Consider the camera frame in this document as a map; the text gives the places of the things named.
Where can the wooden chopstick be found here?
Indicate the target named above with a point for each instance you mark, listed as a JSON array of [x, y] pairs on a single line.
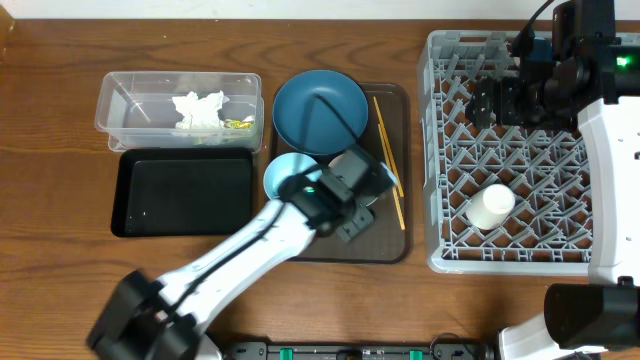
[[387, 147], [394, 189]]

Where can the grey dishwasher rack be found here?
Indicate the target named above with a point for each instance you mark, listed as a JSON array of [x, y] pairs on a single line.
[[549, 231]]

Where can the black plastic tray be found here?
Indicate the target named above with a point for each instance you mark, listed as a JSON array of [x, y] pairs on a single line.
[[182, 192]]

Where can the light blue bowl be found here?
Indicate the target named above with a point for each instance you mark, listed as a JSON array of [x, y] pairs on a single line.
[[285, 166]]

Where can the brown serving tray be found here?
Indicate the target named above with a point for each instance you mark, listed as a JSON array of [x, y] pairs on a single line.
[[383, 242]]

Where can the white paper napkin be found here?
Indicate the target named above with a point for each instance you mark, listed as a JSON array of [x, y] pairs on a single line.
[[199, 113]]

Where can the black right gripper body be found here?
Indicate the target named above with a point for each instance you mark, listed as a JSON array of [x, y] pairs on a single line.
[[526, 107]]

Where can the clear plastic waste bin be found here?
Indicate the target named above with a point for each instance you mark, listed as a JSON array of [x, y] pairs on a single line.
[[135, 109]]

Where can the cream white cup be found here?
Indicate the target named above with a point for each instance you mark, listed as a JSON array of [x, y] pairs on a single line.
[[491, 206]]

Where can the green yellow snack wrapper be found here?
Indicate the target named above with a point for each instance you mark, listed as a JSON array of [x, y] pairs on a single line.
[[246, 123]]

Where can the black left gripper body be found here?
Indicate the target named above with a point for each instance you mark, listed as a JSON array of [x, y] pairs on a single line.
[[361, 219]]

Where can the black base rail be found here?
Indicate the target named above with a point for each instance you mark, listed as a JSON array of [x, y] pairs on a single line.
[[446, 346]]

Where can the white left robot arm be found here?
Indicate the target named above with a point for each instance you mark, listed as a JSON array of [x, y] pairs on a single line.
[[168, 318]]

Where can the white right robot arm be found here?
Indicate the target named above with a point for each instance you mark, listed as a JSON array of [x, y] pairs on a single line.
[[586, 81]]

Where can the dark blue plate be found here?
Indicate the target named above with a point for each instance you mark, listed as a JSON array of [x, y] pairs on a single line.
[[320, 112]]

